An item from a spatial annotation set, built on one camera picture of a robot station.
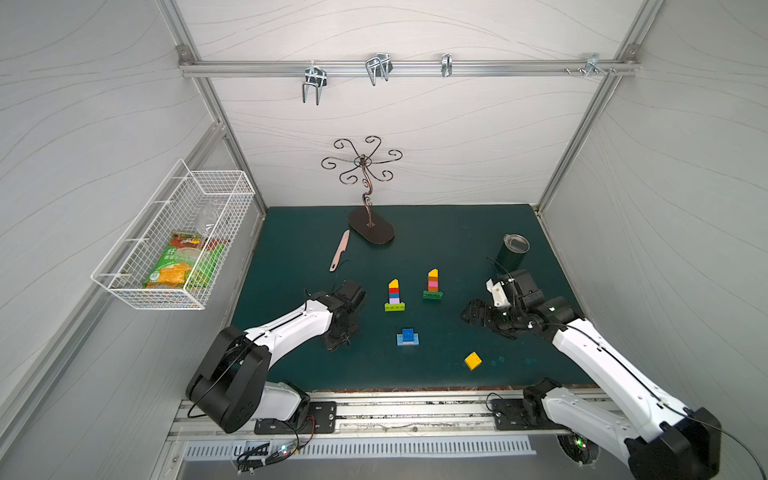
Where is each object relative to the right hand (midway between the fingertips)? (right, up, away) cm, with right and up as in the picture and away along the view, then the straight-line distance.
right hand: (475, 318), depth 79 cm
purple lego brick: (-22, +2, +13) cm, 25 cm away
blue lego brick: (-22, +3, +14) cm, 26 cm away
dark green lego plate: (-9, +3, +15) cm, 18 cm away
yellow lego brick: (-22, +6, +17) cm, 28 cm away
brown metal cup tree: (-31, +26, +36) cm, 54 cm away
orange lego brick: (-9, +5, +17) cm, 19 cm away
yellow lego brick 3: (0, -12, +3) cm, 13 cm away
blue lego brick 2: (-18, -6, +5) cm, 19 cm away
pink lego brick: (-9, +6, +17) cm, 20 cm away
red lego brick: (-22, +4, +17) cm, 28 cm away
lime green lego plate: (-21, 0, +13) cm, 25 cm away
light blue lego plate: (-20, -9, +6) cm, 22 cm away
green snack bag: (-66, +16, -16) cm, 70 cm away
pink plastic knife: (-41, +18, +29) cm, 53 cm away
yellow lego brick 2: (-8, +10, +20) cm, 23 cm away
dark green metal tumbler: (+17, +18, +16) cm, 30 cm away
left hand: (-35, -7, +7) cm, 36 cm away
